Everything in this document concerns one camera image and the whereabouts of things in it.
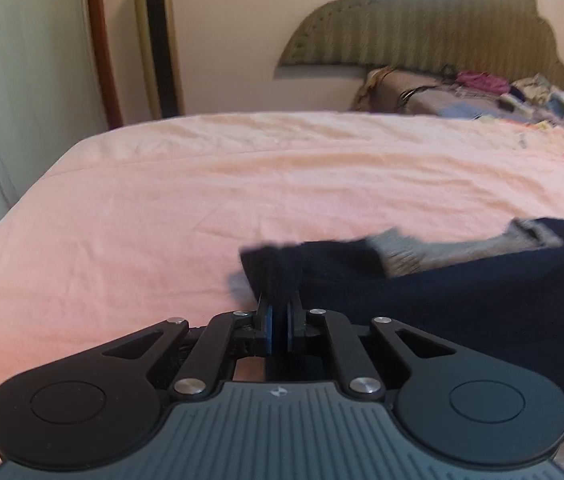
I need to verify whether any pile of colourful clothes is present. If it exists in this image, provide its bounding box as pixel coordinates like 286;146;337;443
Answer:
352;66;513;121

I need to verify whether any gold tower air conditioner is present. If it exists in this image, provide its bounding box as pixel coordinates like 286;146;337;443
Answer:
132;0;186;120

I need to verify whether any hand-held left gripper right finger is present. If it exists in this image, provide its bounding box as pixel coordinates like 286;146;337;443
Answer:
284;296;458;402

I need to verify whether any bed with pink sheet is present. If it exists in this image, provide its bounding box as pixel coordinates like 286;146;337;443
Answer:
0;110;564;480

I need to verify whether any magenta garment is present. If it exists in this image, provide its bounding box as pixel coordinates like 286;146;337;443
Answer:
456;71;511;95

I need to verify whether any olive padded headboard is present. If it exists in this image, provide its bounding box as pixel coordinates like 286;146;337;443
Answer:
276;0;564;92

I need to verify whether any brown wooden door frame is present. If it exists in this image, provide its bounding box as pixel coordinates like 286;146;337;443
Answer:
84;0;124;130

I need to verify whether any navy garment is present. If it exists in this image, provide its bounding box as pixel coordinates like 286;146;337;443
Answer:
239;214;564;441

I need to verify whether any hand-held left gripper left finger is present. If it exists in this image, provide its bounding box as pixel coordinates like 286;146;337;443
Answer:
102;296;275;401

